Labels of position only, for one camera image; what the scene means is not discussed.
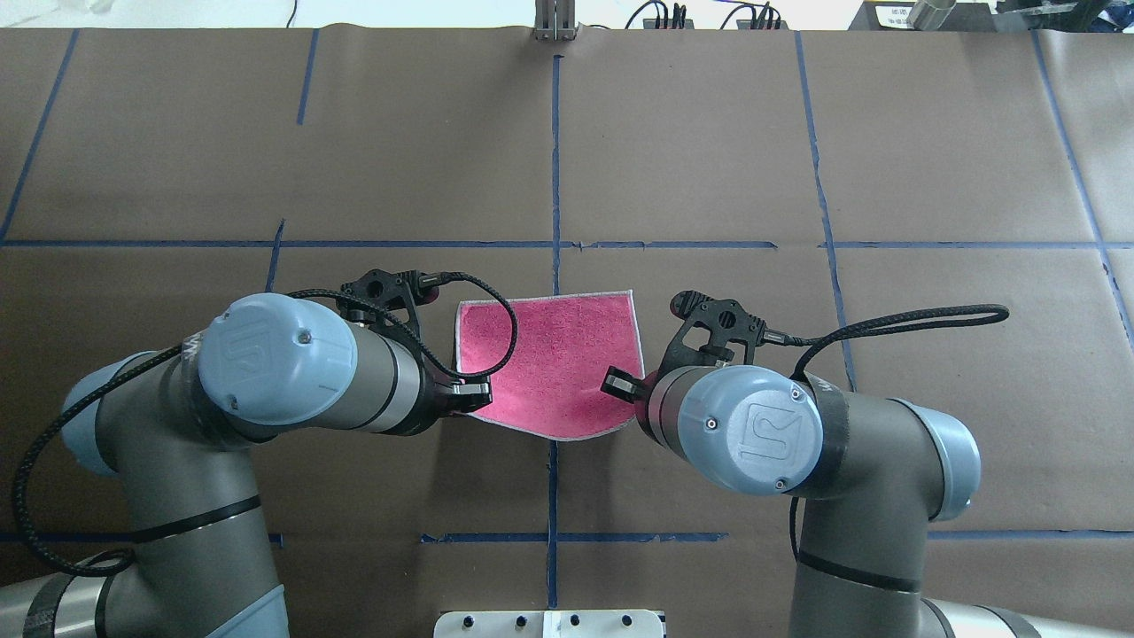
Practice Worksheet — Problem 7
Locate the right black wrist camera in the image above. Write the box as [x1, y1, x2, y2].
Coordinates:
[659, 290, 802, 373]

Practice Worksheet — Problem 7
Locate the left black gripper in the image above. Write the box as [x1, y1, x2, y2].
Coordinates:
[412, 368, 493, 436]

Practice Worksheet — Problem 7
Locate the pink towel white edge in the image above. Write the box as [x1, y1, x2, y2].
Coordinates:
[469, 291, 645, 441]

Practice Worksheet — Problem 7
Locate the aluminium frame post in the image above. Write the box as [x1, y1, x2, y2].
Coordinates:
[533, 0, 579, 42]

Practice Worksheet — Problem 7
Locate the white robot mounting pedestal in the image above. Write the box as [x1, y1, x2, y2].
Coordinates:
[433, 609, 668, 637]

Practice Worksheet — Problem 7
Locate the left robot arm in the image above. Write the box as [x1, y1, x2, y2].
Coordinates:
[3, 288, 493, 637]

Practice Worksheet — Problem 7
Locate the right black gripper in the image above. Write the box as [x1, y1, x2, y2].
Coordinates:
[601, 367, 683, 437]

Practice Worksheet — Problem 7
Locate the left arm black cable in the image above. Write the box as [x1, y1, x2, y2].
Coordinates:
[12, 271, 519, 579]

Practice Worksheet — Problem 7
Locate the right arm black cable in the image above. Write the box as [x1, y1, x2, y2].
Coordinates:
[762, 304, 1012, 568]

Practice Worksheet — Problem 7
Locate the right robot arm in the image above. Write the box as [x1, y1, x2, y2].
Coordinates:
[601, 366, 1111, 637]

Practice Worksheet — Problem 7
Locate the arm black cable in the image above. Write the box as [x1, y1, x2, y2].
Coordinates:
[762, 304, 1012, 568]
[12, 271, 519, 579]

